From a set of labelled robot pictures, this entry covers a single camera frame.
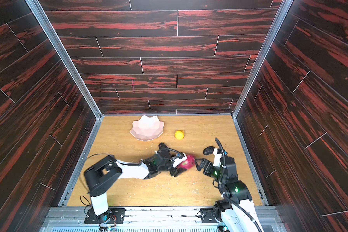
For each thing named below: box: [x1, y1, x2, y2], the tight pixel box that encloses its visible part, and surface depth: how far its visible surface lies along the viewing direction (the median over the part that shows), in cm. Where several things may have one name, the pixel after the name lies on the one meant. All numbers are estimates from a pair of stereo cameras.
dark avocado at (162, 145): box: [158, 142, 168, 150], surface depth 100 cm
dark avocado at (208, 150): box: [203, 145, 216, 156], surface depth 97 cm
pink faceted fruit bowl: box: [130, 115, 165, 142], surface depth 113 cm
